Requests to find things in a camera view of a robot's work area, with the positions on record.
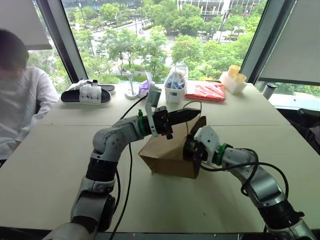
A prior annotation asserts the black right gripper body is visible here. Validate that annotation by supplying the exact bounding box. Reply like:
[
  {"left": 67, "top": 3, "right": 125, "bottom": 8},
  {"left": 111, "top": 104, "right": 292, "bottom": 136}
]
[{"left": 182, "top": 136, "right": 209, "bottom": 163}]

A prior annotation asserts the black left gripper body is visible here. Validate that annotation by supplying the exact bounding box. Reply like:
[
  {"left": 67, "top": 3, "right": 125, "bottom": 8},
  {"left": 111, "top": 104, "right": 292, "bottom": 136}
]
[{"left": 152, "top": 105, "right": 175, "bottom": 141}]

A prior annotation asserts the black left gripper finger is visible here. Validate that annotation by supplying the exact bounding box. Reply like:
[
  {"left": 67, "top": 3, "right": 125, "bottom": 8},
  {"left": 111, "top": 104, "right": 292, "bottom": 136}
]
[
  {"left": 172, "top": 115, "right": 199, "bottom": 126},
  {"left": 171, "top": 108, "right": 202, "bottom": 120}
]

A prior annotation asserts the brown paper bag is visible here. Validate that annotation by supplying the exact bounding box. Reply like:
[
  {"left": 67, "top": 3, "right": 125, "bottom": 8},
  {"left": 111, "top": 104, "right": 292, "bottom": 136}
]
[{"left": 138, "top": 100, "right": 208, "bottom": 180}]

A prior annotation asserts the red plastic bag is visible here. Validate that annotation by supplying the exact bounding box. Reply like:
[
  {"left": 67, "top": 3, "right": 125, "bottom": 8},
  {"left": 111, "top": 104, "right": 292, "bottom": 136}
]
[{"left": 184, "top": 81, "right": 227, "bottom": 103}]

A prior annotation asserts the purple plastic bag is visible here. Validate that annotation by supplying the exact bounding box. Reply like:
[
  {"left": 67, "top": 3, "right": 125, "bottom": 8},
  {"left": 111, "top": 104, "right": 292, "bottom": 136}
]
[{"left": 138, "top": 79, "right": 156, "bottom": 99}]

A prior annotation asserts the white bin with bagged items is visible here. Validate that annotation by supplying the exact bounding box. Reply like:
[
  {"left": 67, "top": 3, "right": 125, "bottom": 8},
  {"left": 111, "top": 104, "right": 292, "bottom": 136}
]
[{"left": 163, "top": 63, "right": 189, "bottom": 104}]

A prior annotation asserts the white stand with round base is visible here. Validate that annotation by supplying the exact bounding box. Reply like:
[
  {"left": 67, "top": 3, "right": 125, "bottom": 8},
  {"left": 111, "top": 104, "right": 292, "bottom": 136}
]
[{"left": 124, "top": 72, "right": 140, "bottom": 101}]

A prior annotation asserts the white cup holder block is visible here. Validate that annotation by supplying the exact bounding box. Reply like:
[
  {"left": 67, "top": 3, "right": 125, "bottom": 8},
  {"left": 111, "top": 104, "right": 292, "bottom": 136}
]
[{"left": 219, "top": 70, "right": 249, "bottom": 95}]

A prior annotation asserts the yellow cup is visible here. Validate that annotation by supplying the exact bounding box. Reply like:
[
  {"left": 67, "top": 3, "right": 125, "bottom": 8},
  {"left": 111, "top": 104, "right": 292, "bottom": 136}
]
[
  {"left": 233, "top": 72, "right": 248, "bottom": 85},
  {"left": 228, "top": 64, "right": 242, "bottom": 79}
]

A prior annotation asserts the black and white slipper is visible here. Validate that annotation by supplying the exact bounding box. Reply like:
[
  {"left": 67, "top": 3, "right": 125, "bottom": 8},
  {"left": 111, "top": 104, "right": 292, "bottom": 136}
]
[
  {"left": 60, "top": 83, "right": 112, "bottom": 106},
  {"left": 71, "top": 79, "right": 117, "bottom": 96}
]

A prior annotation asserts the white bottle with black lid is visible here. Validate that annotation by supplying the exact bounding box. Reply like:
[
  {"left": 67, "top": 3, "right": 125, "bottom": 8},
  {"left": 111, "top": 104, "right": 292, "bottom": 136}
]
[{"left": 262, "top": 82, "right": 279, "bottom": 101}]

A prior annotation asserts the black chair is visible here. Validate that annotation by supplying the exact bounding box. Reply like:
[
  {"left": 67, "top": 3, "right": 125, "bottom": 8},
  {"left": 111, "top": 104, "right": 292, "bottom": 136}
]
[{"left": 286, "top": 107, "right": 320, "bottom": 156}]

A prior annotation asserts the person in white shirt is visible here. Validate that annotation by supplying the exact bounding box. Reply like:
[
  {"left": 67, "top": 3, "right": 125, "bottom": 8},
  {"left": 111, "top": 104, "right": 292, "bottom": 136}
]
[{"left": 0, "top": 28, "right": 60, "bottom": 169}]

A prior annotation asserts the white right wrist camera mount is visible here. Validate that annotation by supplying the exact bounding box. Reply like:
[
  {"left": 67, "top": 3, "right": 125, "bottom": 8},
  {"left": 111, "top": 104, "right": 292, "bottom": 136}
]
[{"left": 193, "top": 125, "right": 221, "bottom": 166}]

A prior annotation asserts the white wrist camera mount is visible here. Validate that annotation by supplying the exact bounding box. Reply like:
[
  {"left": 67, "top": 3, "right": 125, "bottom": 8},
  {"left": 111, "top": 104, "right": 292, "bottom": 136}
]
[
  {"left": 193, "top": 125, "right": 221, "bottom": 166},
  {"left": 144, "top": 83, "right": 163, "bottom": 138}
]

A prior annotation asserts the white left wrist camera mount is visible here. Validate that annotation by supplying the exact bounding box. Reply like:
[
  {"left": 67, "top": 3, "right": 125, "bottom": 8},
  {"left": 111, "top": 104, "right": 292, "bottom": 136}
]
[{"left": 144, "top": 83, "right": 163, "bottom": 138}]

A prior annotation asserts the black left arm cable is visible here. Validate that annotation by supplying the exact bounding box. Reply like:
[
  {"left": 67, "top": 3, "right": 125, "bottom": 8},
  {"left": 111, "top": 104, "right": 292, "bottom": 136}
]
[{"left": 109, "top": 93, "right": 149, "bottom": 240}]

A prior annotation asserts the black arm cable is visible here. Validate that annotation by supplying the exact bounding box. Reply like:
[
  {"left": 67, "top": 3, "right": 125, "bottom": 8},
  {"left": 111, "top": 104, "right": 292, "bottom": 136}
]
[
  {"left": 109, "top": 93, "right": 149, "bottom": 240},
  {"left": 199, "top": 161, "right": 290, "bottom": 201}
]

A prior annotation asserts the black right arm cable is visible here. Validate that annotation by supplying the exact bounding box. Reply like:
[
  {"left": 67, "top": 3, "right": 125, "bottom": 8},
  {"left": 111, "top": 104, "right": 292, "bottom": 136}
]
[{"left": 199, "top": 161, "right": 290, "bottom": 201}]

